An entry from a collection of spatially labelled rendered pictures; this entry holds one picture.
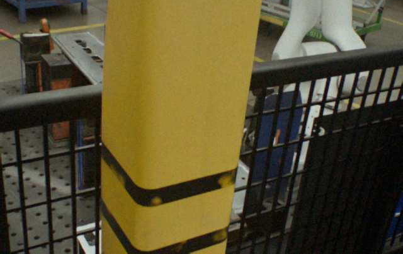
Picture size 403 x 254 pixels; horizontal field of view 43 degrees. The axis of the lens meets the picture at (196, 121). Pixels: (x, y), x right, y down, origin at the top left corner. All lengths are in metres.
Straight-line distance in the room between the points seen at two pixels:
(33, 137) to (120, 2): 1.76
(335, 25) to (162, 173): 1.23
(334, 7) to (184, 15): 1.24
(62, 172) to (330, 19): 1.05
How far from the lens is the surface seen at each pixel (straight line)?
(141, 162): 0.41
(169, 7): 0.36
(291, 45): 1.75
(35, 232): 1.66
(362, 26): 5.82
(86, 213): 1.72
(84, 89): 0.49
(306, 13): 1.75
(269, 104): 1.05
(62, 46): 2.23
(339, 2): 1.59
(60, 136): 2.08
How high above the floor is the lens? 1.75
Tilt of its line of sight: 27 degrees down
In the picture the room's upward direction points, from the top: 6 degrees clockwise
